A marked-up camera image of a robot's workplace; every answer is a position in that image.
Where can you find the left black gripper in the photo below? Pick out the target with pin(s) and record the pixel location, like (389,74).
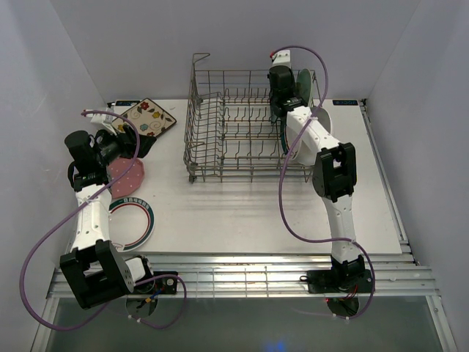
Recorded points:
(127,141)

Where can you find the round plate teal red rim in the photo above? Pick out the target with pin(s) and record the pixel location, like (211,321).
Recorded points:
(283,138)

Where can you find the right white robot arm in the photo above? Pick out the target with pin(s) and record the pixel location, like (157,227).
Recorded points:
(334,173)

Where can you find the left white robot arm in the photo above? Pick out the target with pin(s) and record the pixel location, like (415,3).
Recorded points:
(94,270)

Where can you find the cream floral square plate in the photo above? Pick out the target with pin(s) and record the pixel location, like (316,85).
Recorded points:
(150,118)

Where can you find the pink dotted scalloped plate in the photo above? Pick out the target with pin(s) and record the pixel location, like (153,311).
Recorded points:
(130,182)

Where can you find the left black table label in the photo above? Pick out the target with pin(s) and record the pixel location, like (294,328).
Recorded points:
(126,103)

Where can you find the black table label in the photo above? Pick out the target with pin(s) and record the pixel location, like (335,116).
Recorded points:
(126,103)
(337,102)

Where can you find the pale green plate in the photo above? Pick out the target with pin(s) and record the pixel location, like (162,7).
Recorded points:
(304,85)

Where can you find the right black table label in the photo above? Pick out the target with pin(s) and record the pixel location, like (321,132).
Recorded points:
(337,102)

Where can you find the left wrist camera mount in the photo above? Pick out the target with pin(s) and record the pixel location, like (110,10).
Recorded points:
(101,118)

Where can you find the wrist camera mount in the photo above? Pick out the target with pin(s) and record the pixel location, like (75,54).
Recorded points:
(281,58)
(101,118)

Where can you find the grey wire dish rack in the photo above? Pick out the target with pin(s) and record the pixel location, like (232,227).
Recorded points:
(230,133)

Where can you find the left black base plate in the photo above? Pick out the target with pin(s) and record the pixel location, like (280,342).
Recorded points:
(166,285)

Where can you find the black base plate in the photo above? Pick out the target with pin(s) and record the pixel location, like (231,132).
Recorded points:
(325,281)
(166,285)

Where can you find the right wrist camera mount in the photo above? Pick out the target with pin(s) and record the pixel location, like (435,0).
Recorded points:
(281,58)

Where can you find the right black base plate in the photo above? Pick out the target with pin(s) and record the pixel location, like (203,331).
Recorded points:
(325,281)

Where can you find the aluminium rail frame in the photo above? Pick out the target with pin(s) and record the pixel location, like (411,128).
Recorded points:
(253,239)

